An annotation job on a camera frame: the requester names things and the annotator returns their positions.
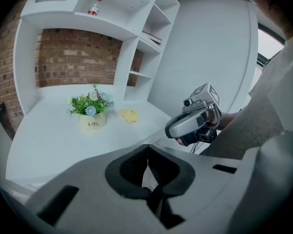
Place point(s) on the person's beige shirt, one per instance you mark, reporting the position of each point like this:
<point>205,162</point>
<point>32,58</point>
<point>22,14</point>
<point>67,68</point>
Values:
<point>258,121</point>

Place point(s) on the white shelf hutch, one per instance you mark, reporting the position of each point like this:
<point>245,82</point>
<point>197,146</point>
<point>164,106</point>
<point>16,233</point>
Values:
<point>75,18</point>

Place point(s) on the tall white wardrobe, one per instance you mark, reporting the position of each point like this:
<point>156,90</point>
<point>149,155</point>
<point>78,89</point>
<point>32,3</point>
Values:
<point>205,45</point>

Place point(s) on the grey gripper camera box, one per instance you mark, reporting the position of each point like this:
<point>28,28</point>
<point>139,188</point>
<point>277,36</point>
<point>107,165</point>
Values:
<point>188,102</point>

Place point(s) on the artificial flower bouquet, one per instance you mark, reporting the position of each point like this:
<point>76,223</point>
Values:
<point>92,123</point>

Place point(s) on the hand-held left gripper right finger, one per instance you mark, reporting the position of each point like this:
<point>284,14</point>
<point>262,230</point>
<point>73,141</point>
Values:
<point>183,177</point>

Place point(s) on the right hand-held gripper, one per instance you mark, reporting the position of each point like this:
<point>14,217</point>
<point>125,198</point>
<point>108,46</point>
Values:
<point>183,125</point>

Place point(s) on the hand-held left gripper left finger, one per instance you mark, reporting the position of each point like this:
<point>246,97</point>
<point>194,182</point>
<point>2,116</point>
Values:
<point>114,177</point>

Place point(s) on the person's right forearm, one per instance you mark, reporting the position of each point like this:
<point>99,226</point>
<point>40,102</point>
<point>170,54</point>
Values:
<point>228,121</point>

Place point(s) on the red-capped clear bottle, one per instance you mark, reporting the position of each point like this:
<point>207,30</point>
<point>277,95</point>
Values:
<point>94,8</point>

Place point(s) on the person's head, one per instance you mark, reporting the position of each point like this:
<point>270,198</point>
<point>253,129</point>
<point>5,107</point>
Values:
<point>276,11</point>

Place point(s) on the person's right hand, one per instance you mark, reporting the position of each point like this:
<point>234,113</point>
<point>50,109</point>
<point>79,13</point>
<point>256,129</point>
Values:
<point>212,118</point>

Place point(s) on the dark framed window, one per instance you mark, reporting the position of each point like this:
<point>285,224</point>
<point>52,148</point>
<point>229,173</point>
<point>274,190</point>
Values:
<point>271,45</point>

